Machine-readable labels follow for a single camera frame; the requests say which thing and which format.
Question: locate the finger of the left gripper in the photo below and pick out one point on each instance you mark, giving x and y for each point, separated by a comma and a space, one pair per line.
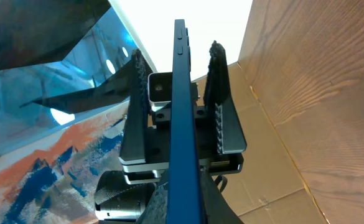
220, 106
134, 133

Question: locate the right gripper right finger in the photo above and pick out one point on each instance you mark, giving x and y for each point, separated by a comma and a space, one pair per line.
216, 208

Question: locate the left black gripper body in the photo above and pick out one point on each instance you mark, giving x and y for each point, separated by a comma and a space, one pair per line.
214, 142

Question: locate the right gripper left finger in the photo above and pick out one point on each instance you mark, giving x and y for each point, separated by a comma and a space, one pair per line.
156, 210

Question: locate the blue screen Samsung smartphone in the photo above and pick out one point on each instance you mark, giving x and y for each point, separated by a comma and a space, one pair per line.
184, 202

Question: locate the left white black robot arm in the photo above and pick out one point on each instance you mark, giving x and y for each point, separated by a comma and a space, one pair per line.
117, 201

